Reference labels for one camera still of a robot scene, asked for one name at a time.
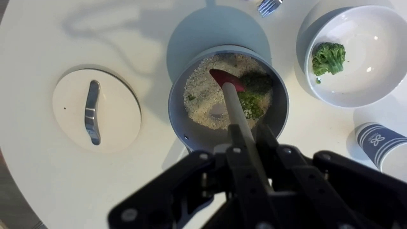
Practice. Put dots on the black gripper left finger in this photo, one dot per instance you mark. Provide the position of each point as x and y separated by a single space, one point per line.
190 195

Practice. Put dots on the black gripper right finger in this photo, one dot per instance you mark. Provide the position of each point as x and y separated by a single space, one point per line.
347 195

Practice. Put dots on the wooden spatula red head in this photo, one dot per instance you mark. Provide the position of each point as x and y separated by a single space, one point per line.
236 106

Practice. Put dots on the white round pot lid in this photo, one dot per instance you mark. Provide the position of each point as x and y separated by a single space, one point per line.
109 110

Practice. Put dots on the blue white paper cup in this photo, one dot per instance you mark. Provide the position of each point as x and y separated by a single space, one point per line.
381 144

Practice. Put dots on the rice and greens filling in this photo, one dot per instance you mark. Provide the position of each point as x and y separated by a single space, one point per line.
203 97

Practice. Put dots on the white ceramic bowl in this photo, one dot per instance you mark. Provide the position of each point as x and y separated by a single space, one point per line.
372 71

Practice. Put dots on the green broccoli piece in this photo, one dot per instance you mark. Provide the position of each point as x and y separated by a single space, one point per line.
328 59

